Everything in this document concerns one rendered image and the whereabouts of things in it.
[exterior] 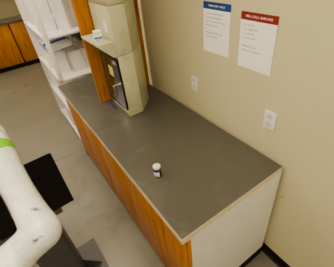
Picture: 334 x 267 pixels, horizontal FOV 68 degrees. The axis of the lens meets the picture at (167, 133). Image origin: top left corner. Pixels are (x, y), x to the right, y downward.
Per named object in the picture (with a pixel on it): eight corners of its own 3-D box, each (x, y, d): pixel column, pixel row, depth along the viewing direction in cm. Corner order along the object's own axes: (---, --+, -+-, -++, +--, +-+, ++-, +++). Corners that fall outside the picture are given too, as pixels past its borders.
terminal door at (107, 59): (112, 96, 210) (99, 49, 186) (128, 110, 189) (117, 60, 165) (111, 96, 210) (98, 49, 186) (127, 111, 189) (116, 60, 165)
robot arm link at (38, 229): (1, 175, 89) (-29, 168, 79) (25, 152, 90) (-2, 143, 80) (49, 259, 74) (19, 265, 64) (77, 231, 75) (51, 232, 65)
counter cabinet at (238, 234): (134, 132, 335) (120, 69, 280) (260, 252, 194) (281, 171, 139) (87, 154, 307) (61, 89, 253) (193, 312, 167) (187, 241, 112)
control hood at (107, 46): (99, 46, 186) (95, 32, 180) (117, 56, 164) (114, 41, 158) (84, 50, 181) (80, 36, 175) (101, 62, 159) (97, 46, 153)
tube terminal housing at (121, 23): (138, 91, 224) (121, -6, 178) (158, 105, 202) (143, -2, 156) (113, 101, 214) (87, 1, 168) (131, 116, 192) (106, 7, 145)
